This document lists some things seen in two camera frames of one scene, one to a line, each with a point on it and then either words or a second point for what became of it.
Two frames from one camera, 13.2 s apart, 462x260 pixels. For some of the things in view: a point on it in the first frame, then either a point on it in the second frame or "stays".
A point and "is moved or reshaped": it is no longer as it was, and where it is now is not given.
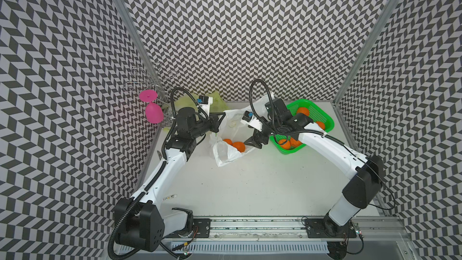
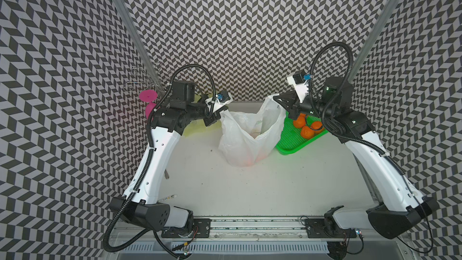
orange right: (321, 124) stays
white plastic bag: (228, 141) is moved or reshaped
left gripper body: (210, 124) → (213, 117)
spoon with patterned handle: (172, 197) stays
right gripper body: (264, 135) → (297, 108)
